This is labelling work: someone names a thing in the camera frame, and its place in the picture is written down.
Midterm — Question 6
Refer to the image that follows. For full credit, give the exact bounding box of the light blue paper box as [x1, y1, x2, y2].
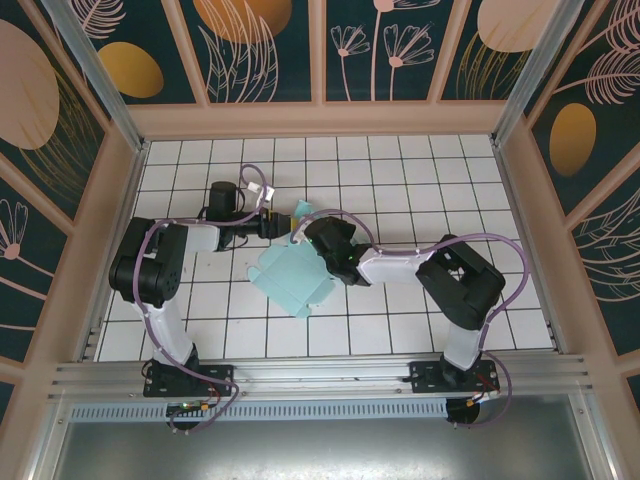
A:
[244, 199, 337, 321]

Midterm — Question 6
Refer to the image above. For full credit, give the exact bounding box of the grey slotted cable duct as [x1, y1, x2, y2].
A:
[69, 401, 449, 422]

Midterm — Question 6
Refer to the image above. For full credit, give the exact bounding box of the small green circuit board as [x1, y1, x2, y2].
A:
[167, 399, 214, 416]

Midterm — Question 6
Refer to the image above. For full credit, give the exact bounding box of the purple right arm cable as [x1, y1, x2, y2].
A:
[289, 209, 532, 432]

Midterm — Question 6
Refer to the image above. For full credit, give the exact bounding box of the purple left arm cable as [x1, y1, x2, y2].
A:
[140, 164, 301, 436]

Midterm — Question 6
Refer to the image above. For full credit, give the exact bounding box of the aluminium mounting rail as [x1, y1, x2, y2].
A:
[48, 353, 592, 402]

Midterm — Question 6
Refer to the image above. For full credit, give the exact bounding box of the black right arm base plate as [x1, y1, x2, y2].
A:
[408, 360, 502, 397]

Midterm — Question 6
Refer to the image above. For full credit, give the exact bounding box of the grey metal sheet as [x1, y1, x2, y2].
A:
[27, 393, 619, 480]

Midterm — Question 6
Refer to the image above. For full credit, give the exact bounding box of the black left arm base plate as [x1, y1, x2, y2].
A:
[143, 364, 237, 399]

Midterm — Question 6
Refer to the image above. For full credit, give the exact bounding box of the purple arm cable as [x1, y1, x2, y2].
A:
[140, 164, 301, 436]
[289, 209, 532, 432]

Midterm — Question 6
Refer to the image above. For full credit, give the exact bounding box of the aluminium corner post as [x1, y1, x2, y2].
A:
[38, 0, 152, 154]
[489, 0, 584, 149]

